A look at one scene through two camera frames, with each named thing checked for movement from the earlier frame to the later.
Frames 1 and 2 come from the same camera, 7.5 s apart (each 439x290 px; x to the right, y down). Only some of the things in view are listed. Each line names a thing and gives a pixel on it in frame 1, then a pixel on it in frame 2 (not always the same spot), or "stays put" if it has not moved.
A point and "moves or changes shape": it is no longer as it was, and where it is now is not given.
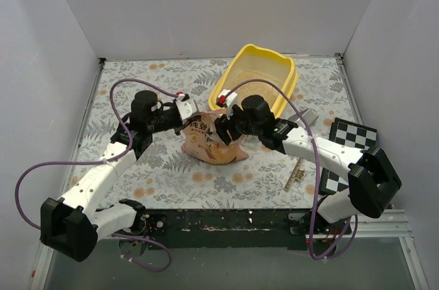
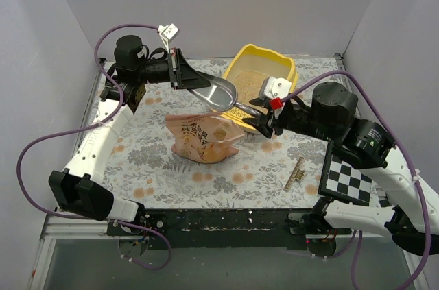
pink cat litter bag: [203, 141] moves or changes shape
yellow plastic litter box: [254, 63] stays put
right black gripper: [224, 129] to [273, 120]
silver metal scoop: [309, 115] moves or changes shape
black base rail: [235, 229] stays put
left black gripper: [180, 122] to [173, 70]
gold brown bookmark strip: [295, 173] stays put
